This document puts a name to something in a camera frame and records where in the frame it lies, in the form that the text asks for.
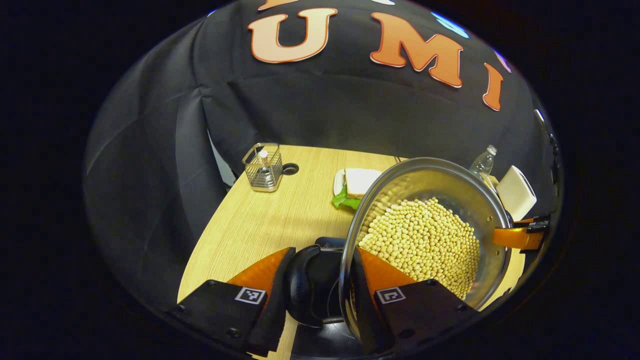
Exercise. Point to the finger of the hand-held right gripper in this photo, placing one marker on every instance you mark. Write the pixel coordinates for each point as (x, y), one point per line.
(515, 237)

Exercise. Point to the white toaster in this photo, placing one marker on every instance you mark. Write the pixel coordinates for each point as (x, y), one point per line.
(515, 192)

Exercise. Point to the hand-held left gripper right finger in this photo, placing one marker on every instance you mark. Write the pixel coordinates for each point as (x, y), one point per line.
(364, 315)

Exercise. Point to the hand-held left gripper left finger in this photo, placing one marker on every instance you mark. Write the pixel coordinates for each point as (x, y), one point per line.
(277, 300)

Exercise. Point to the black backdrop cloth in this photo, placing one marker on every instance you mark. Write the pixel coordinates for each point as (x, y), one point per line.
(325, 110)

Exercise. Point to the clear plastic water bottle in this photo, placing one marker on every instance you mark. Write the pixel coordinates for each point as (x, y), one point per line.
(484, 162)

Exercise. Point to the small white bottle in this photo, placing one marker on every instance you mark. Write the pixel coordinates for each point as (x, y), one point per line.
(263, 156)

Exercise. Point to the pile of yellow soybeans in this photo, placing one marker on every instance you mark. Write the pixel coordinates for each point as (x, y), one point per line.
(425, 240)

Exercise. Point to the sandwich with lettuce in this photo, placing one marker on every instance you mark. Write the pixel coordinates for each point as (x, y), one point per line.
(361, 182)

